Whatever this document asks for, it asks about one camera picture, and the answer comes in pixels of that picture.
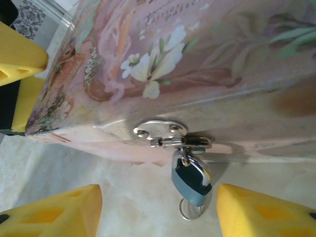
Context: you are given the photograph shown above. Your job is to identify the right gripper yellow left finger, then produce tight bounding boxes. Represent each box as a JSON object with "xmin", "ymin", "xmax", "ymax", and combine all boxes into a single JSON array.
[{"xmin": 0, "ymin": 184, "xmax": 103, "ymax": 237}]

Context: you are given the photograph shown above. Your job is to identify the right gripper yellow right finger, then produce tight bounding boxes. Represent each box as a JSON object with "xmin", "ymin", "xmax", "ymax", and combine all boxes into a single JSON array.
[{"xmin": 216, "ymin": 183, "xmax": 316, "ymax": 237}]

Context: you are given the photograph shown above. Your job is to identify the small blue padlock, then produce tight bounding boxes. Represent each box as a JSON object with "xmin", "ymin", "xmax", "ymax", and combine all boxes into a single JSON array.
[{"xmin": 171, "ymin": 148, "xmax": 213, "ymax": 206}]

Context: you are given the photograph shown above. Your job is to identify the pink illustrated tin box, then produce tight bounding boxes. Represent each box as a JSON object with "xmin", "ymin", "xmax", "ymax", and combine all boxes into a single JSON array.
[{"xmin": 24, "ymin": 0, "xmax": 316, "ymax": 165}]

